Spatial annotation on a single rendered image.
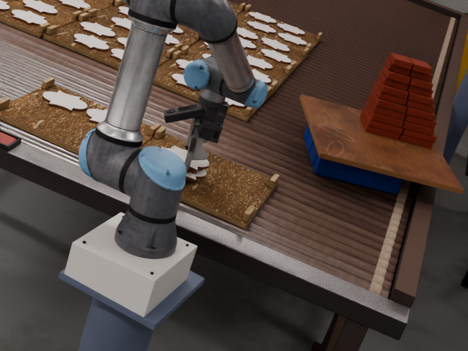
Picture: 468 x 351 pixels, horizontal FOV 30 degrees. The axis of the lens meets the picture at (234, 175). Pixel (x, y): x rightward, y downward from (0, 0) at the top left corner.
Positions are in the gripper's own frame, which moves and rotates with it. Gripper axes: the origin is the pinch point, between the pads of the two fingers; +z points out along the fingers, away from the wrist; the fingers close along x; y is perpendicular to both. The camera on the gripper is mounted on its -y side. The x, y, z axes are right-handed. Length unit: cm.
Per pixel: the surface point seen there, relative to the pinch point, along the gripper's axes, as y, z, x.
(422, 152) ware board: 85, -5, 42
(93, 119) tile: -28.0, 4.5, 20.6
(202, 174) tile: 5.9, 2.6, -2.5
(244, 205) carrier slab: 19.1, 5.5, -9.9
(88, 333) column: -17, 29, -52
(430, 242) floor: 171, 99, 184
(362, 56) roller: 95, 8, 184
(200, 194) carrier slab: 6.2, 5.5, -9.6
